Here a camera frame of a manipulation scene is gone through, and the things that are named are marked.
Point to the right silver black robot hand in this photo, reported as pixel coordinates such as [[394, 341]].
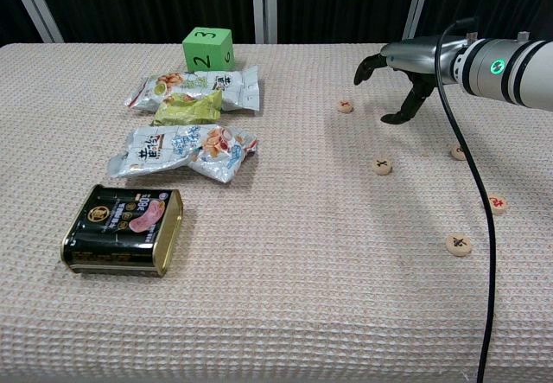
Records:
[[423, 56]]

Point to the wooden chess piece red mark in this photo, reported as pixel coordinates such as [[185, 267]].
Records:
[[345, 106], [499, 205]]

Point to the wooden chess piece black mark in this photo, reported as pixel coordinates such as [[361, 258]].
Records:
[[456, 153], [382, 166], [459, 244]]

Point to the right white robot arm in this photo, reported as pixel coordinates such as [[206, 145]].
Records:
[[518, 72]]

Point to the white green peanut snack bag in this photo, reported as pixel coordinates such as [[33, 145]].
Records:
[[235, 87]]

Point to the beige waffle tablecloth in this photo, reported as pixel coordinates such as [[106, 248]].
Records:
[[302, 227]]

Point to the green numbered foam cube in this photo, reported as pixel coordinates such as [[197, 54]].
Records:
[[203, 54]]

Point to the small yellow-green snack packet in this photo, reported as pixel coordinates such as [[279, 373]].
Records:
[[190, 110]]

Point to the white blue snack bag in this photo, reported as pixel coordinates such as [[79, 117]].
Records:
[[173, 149]]

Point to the black luncheon meat tin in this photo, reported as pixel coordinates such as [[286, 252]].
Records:
[[112, 231]]

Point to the grey slanted frame post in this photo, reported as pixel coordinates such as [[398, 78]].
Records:
[[417, 7], [36, 7]]

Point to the grey upright frame post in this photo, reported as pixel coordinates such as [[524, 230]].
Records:
[[263, 7]]

